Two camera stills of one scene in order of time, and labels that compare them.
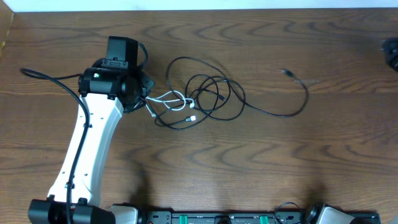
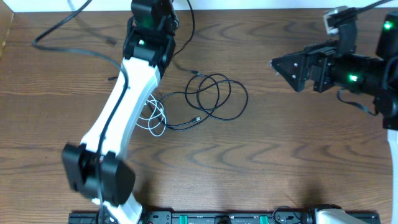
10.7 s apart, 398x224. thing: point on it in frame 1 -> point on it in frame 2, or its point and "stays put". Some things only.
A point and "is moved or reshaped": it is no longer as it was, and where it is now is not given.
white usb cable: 191,106 is moved or reshaped
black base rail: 278,216 stays put
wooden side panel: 6,17 stays put
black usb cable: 227,104 -> 206,96
